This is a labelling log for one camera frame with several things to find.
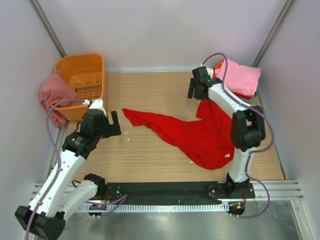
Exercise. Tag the red t shirt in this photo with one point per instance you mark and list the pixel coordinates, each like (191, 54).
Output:
(206, 141)
(247, 97)

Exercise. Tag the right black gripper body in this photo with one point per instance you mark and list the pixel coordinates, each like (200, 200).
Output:
(196, 88)

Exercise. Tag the white slotted cable duct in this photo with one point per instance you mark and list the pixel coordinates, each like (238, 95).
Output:
(223, 207)

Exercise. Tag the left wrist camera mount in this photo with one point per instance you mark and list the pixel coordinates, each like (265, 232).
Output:
(97, 103)

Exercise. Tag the folded red t shirt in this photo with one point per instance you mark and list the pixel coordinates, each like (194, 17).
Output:
(247, 97)

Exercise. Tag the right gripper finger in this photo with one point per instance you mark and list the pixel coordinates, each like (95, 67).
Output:
(191, 92)
(192, 85)

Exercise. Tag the orange plastic basket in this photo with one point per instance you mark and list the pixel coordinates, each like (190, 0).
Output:
(85, 74)

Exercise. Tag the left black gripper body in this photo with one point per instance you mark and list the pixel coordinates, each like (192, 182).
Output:
(110, 128)

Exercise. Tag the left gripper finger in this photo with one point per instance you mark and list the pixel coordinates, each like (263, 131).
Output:
(114, 131)
(115, 120)

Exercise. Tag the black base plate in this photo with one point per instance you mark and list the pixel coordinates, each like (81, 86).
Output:
(203, 189)

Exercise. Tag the folded pink t shirt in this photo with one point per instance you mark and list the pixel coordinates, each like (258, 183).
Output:
(242, 79)

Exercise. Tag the folded grey t shirt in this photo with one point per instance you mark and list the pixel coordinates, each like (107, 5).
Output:
(251, 101)

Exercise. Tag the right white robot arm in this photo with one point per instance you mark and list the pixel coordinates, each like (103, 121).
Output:
(247, 126)

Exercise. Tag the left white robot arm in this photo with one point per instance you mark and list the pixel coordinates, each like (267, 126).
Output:
(46, 215)

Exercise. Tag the dusty pink t shirt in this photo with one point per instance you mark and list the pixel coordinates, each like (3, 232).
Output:
(54, 90)

